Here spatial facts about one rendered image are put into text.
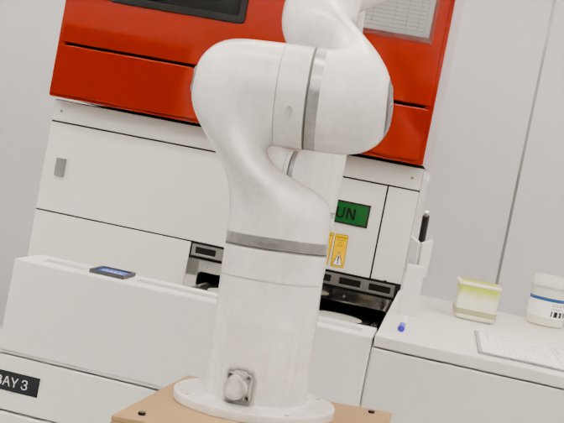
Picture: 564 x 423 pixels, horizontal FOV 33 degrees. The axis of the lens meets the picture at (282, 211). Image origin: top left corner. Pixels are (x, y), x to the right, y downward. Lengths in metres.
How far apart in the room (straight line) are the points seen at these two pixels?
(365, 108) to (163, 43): 1.02
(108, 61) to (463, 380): 1.07
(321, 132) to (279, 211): 0.10
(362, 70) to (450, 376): 0.49
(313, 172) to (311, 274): 0.62
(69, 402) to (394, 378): 0.49
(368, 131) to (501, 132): 2.40
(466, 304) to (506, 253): 1.74
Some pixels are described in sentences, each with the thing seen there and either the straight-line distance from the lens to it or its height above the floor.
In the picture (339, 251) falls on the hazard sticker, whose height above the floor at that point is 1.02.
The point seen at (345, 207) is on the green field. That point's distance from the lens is 1.97.
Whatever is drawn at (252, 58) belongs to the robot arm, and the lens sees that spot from 1.07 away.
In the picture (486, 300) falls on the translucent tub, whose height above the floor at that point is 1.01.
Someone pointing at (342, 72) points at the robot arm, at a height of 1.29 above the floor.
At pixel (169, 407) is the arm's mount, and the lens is 1.07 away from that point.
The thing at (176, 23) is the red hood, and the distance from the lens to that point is 2.02.
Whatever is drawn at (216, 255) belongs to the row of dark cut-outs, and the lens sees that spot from 2.02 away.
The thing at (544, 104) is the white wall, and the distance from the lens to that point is 3.47.
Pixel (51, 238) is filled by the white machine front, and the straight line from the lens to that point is 2.14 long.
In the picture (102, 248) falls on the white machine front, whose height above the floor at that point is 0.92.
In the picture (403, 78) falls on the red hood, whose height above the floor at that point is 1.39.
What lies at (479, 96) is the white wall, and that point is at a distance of 3.46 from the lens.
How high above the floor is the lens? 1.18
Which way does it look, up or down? 3 degrees down
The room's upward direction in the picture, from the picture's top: 11 degrees clockwise
